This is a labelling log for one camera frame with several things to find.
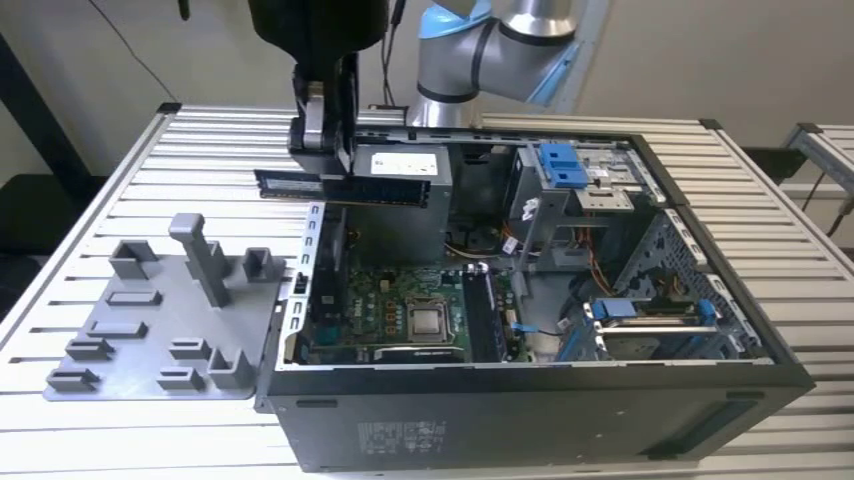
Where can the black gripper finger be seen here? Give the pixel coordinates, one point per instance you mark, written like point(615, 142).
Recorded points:
point(351, 100)
point(334, 110)

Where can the dark blue RAM stick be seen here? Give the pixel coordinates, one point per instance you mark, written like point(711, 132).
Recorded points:
point(495, 320)
point(380, 192)

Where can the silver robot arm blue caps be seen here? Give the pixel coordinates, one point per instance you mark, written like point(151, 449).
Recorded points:
point(447, 65)

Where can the black RAM slot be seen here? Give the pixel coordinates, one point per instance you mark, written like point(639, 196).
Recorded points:
point(479, 325)

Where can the white power supply label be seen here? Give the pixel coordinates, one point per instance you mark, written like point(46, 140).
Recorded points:
point(407, 162)

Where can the short black hanging stick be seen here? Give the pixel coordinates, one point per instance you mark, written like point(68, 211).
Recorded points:
point(183, 9)

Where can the black table corner cap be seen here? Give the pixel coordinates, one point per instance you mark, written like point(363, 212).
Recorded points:
point(711, 124)
point(168, 107)
point(810, 127)

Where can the grey power supply unit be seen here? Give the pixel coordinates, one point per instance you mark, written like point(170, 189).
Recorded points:
point(394, 235)

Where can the blue plastic drive latch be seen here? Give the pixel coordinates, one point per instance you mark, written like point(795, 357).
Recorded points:
point(557, 165)

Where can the green motherboard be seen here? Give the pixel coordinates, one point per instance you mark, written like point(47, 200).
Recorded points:
point(374, 295)

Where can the grey metal drive cage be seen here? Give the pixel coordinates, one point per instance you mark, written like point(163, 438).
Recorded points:
point(567, 210)

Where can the grey plastic parts rack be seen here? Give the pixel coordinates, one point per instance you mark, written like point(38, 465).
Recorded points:
point(247, 320)

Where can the silver CPU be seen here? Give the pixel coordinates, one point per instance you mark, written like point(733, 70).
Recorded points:
point(427, 324)

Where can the black floor stand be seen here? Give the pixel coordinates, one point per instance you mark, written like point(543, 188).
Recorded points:
point(40, 215)

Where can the black graphics card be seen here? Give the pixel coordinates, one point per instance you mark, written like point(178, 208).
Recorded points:
point(417, 354)

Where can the hard disk in blue carrier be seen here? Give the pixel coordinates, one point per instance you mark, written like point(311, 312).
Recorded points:
point(623, 308)

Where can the black square block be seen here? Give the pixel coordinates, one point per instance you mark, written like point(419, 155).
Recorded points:
point(774, 160)

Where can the grey printed case sticker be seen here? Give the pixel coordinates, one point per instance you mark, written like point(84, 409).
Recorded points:
point(400, 437)

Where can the black open PC case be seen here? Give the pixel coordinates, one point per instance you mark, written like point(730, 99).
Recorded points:
point(534, 425)

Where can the aluminium slat side table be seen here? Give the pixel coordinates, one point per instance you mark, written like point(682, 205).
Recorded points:
point(827, 150)

